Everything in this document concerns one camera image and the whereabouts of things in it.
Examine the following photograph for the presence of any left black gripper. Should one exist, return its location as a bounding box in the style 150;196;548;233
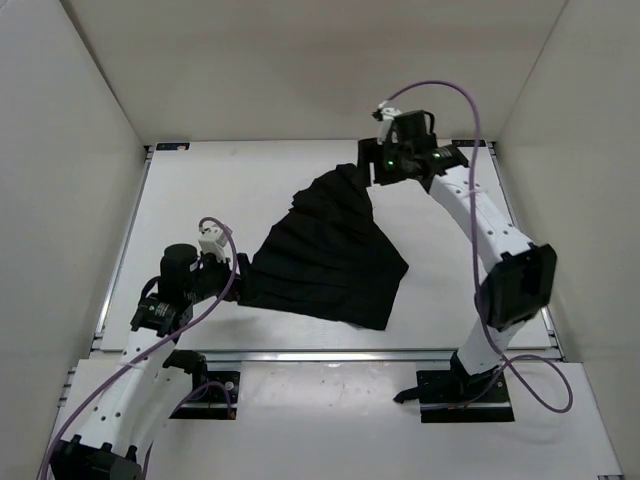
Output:
189;245;273;297

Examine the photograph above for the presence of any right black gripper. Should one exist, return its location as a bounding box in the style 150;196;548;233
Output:
354;137;412;190

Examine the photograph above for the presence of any black pleated skirt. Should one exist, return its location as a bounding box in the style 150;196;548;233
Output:
238;164;409;331

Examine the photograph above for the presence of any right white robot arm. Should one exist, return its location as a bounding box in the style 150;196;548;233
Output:
358;104;557;407

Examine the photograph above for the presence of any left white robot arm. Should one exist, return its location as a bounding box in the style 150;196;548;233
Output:
41;244;249;479

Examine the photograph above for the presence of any right corner label sticker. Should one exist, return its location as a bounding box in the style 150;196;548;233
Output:
451;139;486;148

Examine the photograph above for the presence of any corner label sticker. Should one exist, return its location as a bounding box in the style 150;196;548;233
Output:
451;139;486;148
155;142;190;151

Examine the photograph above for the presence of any left corner label sticker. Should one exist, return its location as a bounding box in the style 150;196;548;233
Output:
155;142;190;151

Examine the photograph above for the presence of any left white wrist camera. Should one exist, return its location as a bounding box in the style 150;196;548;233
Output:
198;226;228;263

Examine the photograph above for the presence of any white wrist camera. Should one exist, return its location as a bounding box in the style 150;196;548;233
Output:
198;226;228;263
372;100;402;145

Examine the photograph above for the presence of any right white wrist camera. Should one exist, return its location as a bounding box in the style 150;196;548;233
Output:
372;100;402;145

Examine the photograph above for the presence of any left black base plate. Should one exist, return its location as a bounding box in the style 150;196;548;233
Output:
171;363;241;421

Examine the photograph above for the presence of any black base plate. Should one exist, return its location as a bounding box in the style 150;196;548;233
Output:
171;363;241;421
416;370;515;424

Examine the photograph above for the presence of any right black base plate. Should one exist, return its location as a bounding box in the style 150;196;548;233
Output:
416;370;515;424

